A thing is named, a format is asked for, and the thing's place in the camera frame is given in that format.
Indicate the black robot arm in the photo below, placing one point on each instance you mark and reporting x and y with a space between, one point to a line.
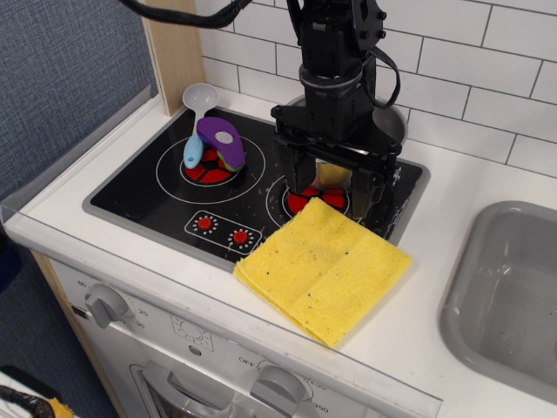
338 41

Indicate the yellow folded cloth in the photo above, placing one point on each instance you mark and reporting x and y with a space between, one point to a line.
323 271

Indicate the black toy stove top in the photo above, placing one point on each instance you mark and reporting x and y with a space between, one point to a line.
153 195

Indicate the white toy oven front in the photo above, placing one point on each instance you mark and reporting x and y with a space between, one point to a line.
160 365

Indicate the grey spoon blue handle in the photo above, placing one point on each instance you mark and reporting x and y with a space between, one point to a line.
199 98

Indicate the grey left oven knob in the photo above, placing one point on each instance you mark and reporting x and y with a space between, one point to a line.
105 305

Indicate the right red stove knob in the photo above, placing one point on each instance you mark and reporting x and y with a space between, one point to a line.
240 237

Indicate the grey plastic sink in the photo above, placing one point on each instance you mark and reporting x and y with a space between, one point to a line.
499 313

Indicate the grey right oven knob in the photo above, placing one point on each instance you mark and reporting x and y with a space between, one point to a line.
279 390

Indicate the yellow toy food piece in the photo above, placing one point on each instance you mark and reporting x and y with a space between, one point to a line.
329 175

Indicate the red stove knob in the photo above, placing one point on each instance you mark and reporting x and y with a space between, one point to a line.
240 237
204 224

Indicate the grey oven knob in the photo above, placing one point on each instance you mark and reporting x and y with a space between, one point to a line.
105 305
279 390

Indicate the left red stove knob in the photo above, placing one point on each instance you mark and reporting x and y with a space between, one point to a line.
204 224

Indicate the purple toy eggplant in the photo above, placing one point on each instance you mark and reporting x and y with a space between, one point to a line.
222 136

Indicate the light wooden post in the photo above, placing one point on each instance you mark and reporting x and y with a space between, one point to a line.
177 60

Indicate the yellow black object bottom left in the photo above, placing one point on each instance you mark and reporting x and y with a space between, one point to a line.
36 406

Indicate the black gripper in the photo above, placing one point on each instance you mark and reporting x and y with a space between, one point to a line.
372 168

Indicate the silver metal pan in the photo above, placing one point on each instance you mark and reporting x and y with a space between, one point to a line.
349 121

